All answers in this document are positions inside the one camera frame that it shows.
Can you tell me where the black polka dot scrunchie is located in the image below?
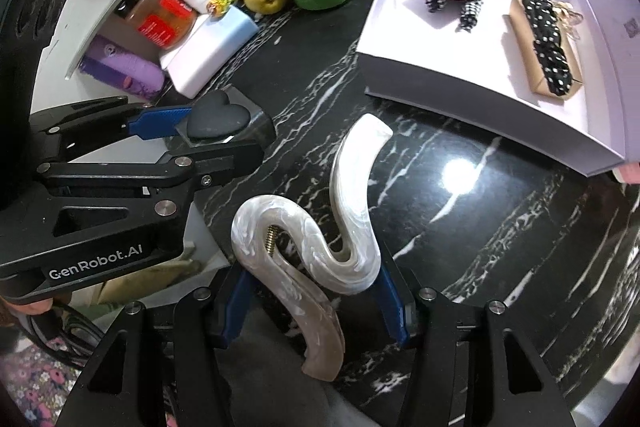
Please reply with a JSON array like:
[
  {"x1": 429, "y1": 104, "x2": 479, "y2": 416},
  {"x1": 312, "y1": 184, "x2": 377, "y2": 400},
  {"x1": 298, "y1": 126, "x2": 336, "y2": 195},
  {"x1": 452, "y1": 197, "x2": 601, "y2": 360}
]
[{"x1": 520, "y1": 0, "x2": 583, "y2": 96}]

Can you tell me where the red label jar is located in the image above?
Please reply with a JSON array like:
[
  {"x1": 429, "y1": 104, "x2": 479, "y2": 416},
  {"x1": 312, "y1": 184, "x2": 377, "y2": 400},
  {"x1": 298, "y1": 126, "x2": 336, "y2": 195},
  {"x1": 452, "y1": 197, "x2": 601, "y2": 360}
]
[{"x1": 112, "y1": 0, "x2": 198, "y2": 52}]

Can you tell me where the floral cloth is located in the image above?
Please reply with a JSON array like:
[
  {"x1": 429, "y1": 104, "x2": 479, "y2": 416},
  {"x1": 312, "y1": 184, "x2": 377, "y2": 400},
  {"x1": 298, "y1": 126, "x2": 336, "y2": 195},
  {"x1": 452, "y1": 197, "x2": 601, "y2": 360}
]
[{"x1": 0, "y1": 342, "x2": 96, "y2": 427}]

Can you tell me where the black heart sponge case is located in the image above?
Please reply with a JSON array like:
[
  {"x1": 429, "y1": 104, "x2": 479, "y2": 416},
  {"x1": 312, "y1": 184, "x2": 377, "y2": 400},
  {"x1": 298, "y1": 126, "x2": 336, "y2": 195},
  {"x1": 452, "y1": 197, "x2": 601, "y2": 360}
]
[{"x1": 170, "y1": 84, "x2": 277, "y2": 154}]

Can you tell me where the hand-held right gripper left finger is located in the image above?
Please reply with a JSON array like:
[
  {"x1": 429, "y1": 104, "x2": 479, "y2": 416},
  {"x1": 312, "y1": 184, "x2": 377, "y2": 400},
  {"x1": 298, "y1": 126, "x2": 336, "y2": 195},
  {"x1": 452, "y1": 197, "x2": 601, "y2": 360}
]
[{"x1": 55, "y1": 264, "x2": 261, "y2": 427}]

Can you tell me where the black cable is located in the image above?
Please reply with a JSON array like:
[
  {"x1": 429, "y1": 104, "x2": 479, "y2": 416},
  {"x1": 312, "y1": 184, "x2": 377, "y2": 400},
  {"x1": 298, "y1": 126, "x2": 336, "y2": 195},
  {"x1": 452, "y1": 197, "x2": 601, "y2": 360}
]
[{"x1": 45, "y1": 302, "x2": 108, "y2": 348}]

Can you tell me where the pastel pink blue power bank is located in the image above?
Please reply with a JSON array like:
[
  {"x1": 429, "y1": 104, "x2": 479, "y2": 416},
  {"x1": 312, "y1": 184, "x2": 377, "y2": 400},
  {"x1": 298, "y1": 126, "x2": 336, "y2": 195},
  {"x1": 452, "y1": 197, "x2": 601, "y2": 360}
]
[{"x1": 160, "y1": 4, "x2": 261, "y2": 98}]

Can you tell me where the pink case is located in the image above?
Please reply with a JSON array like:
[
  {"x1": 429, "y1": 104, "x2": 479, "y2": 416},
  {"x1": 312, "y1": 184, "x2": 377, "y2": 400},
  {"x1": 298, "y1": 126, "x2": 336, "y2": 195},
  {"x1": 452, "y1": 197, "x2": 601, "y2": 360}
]
[{"x1": 612, "y1": 159, "x2": 640, "y2": 184}]

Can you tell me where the person's left hand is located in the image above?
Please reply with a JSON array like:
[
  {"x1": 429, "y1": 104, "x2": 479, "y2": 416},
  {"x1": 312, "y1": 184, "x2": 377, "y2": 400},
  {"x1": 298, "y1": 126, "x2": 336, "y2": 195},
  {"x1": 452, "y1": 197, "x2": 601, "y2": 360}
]
[{"x1": 0, "y1": 297, "x2": 53, "y2": 323}]

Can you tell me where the pearl white hair claw clip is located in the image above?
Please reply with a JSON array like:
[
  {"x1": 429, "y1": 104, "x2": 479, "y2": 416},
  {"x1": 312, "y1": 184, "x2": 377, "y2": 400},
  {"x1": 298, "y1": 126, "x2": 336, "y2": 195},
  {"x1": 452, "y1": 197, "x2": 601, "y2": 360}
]
[{"x1": 230, "y1": 113, "x2": 393, "y2": 380}]

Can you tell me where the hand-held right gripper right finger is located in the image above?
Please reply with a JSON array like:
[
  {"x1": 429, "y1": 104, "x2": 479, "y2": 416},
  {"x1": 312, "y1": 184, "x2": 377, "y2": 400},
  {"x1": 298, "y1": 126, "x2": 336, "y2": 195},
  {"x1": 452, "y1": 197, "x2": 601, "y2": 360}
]
[{"x1": 370, "y1": 264, "x2": 578, "y2": 427}]

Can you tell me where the gold rectangular box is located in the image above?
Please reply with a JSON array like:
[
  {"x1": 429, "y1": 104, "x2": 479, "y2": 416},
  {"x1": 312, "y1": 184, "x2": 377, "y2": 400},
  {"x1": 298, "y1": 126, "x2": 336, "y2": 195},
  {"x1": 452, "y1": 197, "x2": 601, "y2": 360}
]
[{"x1": 507, "y1": 0, "x2": 585, "y2": 100}]

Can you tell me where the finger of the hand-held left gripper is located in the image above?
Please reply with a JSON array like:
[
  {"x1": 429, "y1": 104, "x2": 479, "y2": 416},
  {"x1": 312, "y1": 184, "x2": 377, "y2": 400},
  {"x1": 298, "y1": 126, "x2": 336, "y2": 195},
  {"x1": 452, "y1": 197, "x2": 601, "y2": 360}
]
[
  {"x1": 37, "y1": 141, "x2": 266, "y2": 198},
  {"x1": 30, "y1": 96, "x2": 196, "y2": 154}
]

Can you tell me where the black white gingham scrunchie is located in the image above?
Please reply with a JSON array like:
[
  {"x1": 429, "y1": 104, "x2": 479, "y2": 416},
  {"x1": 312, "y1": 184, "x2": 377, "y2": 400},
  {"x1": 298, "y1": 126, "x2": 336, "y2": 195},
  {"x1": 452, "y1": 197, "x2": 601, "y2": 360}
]
[{"x1": 425, "y1": 0, "x2": 487, "y2": 32}]

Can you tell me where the colourful lollipop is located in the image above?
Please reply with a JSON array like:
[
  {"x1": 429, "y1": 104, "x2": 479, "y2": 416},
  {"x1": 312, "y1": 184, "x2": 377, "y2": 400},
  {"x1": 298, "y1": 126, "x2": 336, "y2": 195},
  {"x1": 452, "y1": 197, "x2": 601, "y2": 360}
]
[{"x1": 207, "y1": 0, "x2": 246, "y2": 18}]

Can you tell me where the gold ornament hair clip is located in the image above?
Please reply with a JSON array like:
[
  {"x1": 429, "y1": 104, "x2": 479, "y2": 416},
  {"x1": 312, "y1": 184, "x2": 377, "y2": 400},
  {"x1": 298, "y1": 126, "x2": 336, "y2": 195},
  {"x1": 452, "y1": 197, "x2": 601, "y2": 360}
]
[{"x1": 552, "y1": 0, "x2": 586, "y2": 40}]

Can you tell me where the lavender cardboard box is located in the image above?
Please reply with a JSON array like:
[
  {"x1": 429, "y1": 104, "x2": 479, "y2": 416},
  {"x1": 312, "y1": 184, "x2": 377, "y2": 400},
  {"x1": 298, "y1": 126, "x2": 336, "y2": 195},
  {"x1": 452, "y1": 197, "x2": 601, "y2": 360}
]
[{"x1": 356, "y1": 0, "x2": 640, "y2": 178}]

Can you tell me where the purple bottle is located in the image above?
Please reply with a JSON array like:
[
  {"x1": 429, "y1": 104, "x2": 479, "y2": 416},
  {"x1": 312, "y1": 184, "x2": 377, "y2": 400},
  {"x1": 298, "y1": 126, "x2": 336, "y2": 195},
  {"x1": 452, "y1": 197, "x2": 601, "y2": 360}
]
[{"x1": 77, "y1": 34, "x2": 167, "y2": 104}]

